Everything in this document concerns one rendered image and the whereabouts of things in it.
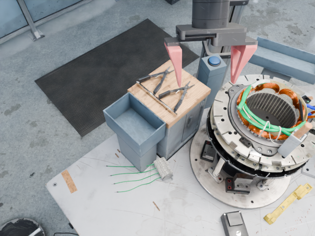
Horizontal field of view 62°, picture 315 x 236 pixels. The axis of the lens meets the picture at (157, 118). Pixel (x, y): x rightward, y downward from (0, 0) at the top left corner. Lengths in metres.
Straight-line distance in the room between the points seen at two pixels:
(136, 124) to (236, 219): 0.45
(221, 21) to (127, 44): 2.22
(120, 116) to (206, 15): 0.56
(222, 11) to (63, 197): 0.83
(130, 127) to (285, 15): 2.69
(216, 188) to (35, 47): 2.27
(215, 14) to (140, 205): 0.73
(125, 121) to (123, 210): 0.32
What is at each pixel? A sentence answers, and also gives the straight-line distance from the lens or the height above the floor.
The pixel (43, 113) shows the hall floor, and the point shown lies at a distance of 2.27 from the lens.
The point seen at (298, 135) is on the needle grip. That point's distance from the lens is 0.70.
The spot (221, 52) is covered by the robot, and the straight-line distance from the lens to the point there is 1.22.
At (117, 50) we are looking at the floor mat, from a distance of 2.57.
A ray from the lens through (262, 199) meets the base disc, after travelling 1.04.
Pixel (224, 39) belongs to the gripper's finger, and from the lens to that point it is 0.43.
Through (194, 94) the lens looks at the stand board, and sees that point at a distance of 0.85.
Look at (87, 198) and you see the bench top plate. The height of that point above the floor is 0.78.
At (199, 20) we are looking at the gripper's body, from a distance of 0.43.
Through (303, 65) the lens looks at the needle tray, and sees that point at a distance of 1.13.
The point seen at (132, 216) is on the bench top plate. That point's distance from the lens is 0.97.
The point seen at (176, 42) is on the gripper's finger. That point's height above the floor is 1.44.
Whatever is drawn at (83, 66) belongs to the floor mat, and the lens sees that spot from 2.48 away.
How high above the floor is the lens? 1.73
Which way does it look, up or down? 57 degrees down
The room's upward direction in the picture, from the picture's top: 1 degrees clockwise
